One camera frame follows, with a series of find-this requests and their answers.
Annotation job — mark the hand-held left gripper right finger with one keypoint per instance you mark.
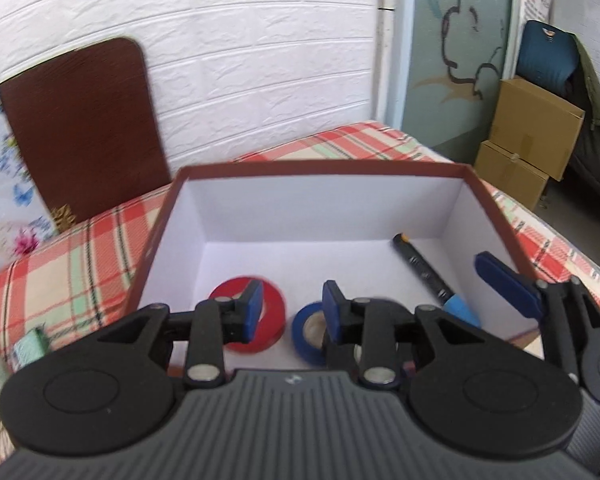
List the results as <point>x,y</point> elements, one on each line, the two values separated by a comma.
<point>332,310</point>

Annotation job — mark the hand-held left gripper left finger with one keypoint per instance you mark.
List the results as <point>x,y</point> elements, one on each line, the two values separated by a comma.
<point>252,306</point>

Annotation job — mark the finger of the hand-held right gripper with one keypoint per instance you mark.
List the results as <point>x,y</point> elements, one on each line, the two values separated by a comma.
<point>507,286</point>

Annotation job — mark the red tape roll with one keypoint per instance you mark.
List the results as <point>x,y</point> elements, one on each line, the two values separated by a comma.
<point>275,322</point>

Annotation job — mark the blue tape roll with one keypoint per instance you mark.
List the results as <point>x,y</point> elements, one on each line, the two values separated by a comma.
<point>304,332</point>

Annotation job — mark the black pen with blue cap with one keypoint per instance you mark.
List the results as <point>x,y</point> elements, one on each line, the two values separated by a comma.
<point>422,270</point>

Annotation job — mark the brown box with white inside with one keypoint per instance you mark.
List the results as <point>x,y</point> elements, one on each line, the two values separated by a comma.
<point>300,220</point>

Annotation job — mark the small cardboard box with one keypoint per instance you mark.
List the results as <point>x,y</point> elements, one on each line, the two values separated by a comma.
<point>510,175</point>

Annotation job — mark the large cardboard box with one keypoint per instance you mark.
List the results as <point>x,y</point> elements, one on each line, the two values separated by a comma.
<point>535,120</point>

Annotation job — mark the red plaid bed sheet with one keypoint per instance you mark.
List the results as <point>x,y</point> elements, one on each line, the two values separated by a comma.
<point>80,270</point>

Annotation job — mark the dark jacket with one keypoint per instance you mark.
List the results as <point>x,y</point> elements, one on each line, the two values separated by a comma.
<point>597,125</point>

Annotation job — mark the teal small packet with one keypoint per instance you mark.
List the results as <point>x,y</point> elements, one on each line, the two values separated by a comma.
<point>29,350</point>

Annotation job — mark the blue plastic chair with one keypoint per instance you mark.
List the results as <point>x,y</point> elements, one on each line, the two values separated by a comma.
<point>545,55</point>

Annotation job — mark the white floral pillow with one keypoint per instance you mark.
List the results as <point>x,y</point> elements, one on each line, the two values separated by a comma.
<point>5,185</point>

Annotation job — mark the teal painted wall panel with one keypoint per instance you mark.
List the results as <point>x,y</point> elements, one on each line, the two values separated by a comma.
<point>460,50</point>

